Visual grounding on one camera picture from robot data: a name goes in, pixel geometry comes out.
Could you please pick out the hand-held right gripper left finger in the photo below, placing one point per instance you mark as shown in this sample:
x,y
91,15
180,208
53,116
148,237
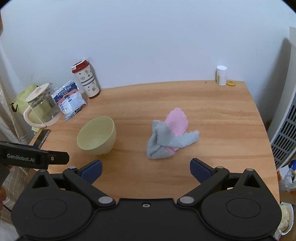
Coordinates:
x,y
92,171

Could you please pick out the glass kettle with cream lid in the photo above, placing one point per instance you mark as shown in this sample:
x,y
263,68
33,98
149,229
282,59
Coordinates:
x,y
42,106

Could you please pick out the blue snack packet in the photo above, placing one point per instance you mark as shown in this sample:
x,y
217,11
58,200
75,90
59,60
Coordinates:
x,y
69,99

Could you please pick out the white pill bottle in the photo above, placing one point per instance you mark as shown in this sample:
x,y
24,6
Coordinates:
x,y
221,75

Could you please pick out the bowl of food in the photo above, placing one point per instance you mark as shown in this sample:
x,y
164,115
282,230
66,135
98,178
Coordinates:
x,y
285,217

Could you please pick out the grey and pink cloth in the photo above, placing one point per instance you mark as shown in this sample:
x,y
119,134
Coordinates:
x,y
166,139

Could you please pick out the white slatted appliance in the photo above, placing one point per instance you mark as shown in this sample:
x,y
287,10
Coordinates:
x,y
285,134

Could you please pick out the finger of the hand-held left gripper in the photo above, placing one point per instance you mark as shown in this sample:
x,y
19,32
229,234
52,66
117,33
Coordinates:
x,y
59,158

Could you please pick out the person's left hand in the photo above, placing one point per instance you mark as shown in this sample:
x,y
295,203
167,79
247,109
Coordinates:
x,y
1,197

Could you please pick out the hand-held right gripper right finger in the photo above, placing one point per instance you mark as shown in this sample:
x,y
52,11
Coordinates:
x,y
200,171

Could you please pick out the patterned curtain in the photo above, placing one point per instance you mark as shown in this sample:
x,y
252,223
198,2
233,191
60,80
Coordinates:
x,y
11,129

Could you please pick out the pale yellow bowl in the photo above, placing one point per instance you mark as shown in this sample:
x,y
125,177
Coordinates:
x,y
97,136

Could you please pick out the dark smartphone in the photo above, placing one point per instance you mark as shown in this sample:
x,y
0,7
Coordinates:
x,y
42,139

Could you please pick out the pile of clutter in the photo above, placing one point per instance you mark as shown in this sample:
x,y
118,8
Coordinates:
x,y
289,176

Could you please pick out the patterned tumbler with red lid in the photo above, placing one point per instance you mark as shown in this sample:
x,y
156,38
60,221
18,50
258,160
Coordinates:
x,y
86,80

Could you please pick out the yellow-green bag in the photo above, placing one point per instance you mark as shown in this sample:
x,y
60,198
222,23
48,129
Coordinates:
x,y
23,96

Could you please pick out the black clip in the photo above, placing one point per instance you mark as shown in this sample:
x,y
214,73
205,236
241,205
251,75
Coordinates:
x,y
14,107

